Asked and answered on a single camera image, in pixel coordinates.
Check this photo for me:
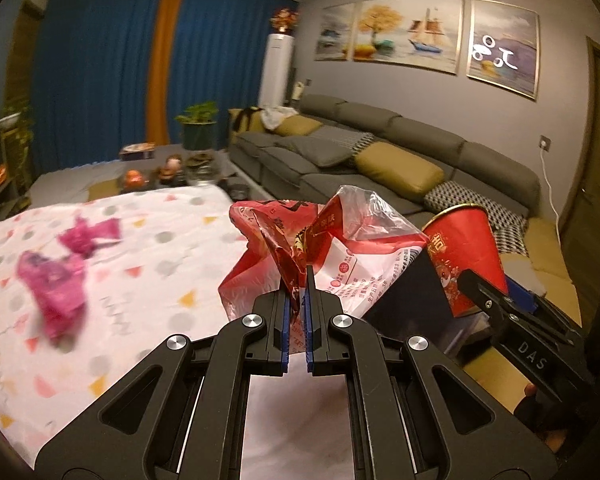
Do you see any red white plastic bag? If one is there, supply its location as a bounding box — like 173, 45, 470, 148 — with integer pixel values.
219, 185, 428, 353

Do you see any pink plastic bag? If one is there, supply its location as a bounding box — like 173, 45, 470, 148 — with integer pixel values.
16, 216, 122, 344

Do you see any red paper cup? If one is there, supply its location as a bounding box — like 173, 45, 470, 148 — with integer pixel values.
422, 204, 508, 318

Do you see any dark grey trash bin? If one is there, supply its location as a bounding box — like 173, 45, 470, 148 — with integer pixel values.
363, 249, 490, 358

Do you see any patterned white tablecloth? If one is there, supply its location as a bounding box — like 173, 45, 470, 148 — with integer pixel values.
0, 185, 353, 479

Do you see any patterned black white cushion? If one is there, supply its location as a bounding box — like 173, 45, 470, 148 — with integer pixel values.
422, 179, 530, 256

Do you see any yellow cushion near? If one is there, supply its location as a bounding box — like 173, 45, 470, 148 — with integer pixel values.
354, 142, 444, 202

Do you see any yellow cushion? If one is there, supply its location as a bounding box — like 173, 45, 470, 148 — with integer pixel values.
274, 115, 323, 136
354, 142, 444, 202

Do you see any dark TV cabinet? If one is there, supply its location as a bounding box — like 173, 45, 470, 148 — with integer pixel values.
0, 179, 31, 222

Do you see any far patterned cushion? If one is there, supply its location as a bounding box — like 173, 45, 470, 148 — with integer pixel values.
313, 126, 377, 156

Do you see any grey cushion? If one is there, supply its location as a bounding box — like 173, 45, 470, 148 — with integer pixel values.
275, 136, 351, 168

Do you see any orange curtain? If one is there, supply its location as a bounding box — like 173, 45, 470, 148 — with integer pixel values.
145, 0, 183, 145

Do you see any grey sectional sofa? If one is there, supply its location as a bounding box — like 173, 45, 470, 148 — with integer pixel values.
228, 94, 581, 321

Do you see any potted green plant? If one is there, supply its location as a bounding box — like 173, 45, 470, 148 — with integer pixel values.
175, 101, 219, 151

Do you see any yellow cushion far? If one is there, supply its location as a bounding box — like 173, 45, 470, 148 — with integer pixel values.
274, 115, 323, 136

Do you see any plant on stand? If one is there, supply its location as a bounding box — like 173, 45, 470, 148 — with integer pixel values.
0, 103, 35, 193

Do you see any white standing air conditioner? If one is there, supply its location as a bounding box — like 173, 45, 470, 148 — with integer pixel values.
258, 34, 294, 107

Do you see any blue curtain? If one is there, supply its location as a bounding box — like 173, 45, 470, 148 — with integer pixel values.
32, 0, 298, 172

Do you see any flower decoration on conditioner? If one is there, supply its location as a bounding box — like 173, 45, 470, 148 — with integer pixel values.
270, 8, 299, 35

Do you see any white charging cable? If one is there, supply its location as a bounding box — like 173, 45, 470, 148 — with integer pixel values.
540, 142, 564, 231

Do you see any triptych wall painting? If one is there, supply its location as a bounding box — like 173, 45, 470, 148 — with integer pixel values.
314, 0, 540, 100

